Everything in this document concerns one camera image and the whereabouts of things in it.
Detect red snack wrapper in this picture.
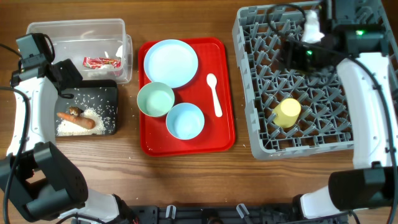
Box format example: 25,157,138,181
83,57,121,69

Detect brown food scrap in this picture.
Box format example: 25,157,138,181
69,106,83,116

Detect orange carrot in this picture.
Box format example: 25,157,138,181
57,112,96,129

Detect white rice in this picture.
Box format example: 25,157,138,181
56,107,106,136

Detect white tissue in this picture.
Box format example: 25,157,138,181
115,45,123,58

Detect yellow cup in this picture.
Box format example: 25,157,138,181
272,98,301,128

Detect green bowl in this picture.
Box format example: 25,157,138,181
137,82,175,118

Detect light blue bowl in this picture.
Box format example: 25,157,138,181
165,103,205,141

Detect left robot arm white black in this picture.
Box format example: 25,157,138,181
1,59,139,223

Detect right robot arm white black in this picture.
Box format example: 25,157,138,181
282,17,397,223

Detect grey dishwasher rack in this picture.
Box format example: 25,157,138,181
231,0,398,161

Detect clear plastic bin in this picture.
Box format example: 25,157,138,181
26,19,133,84

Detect black tray bin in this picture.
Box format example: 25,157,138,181
55,80,118,137

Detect white plastic spoon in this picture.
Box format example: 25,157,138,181
206,73,223,118

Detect light blue plate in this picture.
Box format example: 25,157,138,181
144,39,198,88

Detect red serving tray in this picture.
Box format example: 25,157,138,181
139,37,236,157

